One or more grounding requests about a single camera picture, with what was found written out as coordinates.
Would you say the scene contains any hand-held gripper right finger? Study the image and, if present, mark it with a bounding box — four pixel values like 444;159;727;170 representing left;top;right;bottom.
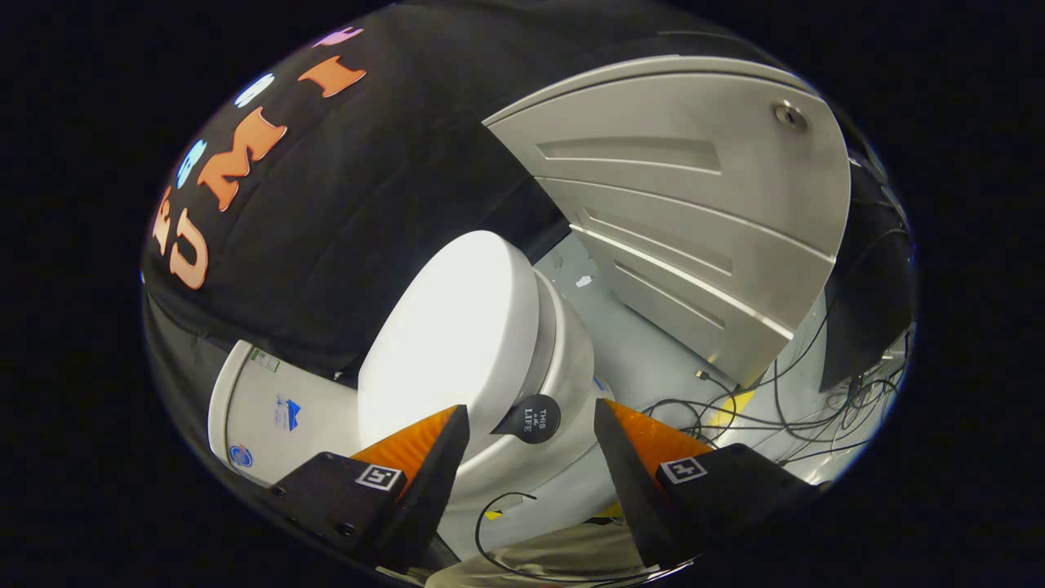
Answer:
594;399;824;571

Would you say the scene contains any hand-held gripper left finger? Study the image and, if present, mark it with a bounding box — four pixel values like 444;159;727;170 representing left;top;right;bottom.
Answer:
268;404;471;574

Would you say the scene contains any black round lid handle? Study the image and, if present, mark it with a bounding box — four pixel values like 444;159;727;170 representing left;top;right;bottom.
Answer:
490;394;563;445

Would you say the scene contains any white toilet lid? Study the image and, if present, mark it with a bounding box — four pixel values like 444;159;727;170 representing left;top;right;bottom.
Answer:
358;230;540;452

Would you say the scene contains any white toilet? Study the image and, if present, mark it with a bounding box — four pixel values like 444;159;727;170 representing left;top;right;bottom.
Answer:
207;265;617;564

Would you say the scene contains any white toilet seat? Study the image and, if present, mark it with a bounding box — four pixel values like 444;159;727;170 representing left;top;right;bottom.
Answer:
522;269;564;409

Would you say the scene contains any yellow floor tape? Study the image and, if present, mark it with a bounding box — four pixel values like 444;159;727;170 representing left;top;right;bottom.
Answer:
706;390;757;430

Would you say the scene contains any white drawer cabinet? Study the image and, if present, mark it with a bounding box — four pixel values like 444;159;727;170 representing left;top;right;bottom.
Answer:
483;56;852;390

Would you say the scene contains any black panel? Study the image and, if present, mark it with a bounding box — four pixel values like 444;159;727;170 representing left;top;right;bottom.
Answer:
819;155;915;393

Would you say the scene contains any thin black cable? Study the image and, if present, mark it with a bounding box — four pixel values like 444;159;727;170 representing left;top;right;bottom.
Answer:
474;490;695;586

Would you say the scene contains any tangle of black cables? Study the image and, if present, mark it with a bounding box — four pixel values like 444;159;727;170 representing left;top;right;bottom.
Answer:
641;310;912;471

